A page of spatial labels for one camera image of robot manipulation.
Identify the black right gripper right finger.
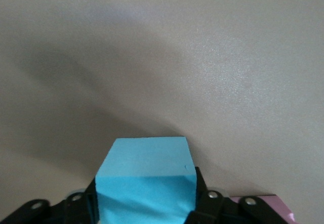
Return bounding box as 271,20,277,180
186,167,294,224

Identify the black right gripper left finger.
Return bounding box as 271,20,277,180
0,177,98,224

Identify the pink foam cube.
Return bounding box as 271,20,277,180
229,194,296,224

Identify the blue foam cube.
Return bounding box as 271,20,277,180
95,137,197,224

